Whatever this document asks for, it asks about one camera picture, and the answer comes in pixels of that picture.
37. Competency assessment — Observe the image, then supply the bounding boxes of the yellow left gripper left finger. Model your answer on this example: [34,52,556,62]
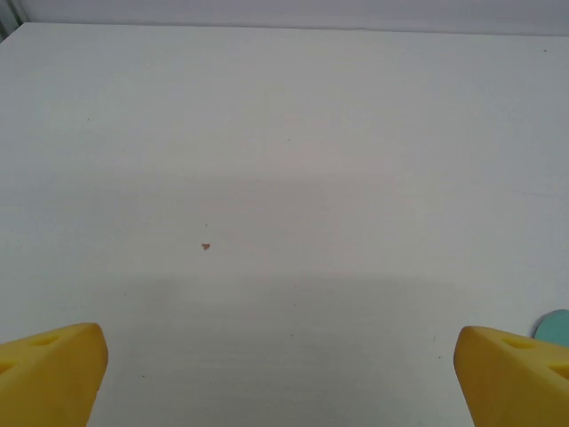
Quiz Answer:
[0,322,109,427]

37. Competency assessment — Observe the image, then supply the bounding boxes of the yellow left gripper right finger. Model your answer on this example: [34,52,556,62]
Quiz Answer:
[453,326,569,427]

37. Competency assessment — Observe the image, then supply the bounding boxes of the teal paper box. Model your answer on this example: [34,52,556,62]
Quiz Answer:
[528,309,569,349]

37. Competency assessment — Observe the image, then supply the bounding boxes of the aluminium left frame post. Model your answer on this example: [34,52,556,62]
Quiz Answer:
[0,0,22,42]

